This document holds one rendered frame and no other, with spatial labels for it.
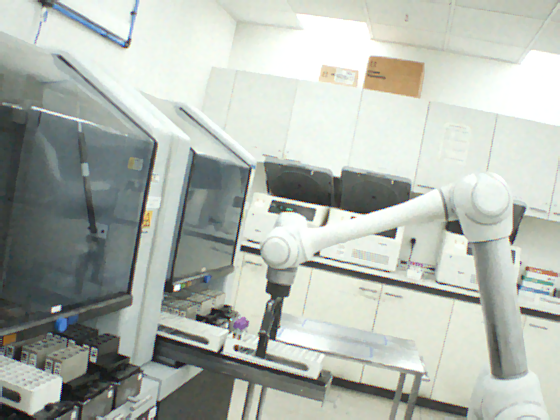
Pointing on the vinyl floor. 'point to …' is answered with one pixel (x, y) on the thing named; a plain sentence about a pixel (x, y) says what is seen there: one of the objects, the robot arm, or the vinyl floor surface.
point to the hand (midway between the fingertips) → (266, 345)
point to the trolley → (347, 346)
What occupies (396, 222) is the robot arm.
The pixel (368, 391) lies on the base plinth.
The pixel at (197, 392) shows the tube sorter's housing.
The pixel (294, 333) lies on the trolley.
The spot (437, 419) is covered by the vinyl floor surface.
